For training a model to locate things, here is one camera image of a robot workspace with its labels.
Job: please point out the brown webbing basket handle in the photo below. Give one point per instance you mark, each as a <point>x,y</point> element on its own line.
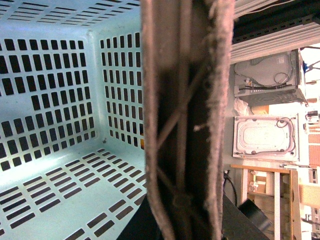
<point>186,49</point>

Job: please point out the turquoise plastic basket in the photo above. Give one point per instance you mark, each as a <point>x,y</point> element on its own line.
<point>72,164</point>

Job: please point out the white appliance back lower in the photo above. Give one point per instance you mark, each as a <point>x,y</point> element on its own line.
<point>266,138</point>

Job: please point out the white appliance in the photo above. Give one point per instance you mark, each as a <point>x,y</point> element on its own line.
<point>266,138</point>
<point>271,80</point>

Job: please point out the white appliance back upper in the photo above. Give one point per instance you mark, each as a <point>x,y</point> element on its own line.
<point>271,80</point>

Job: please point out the wooden shelf frame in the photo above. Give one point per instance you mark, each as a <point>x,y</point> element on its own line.
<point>275,191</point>

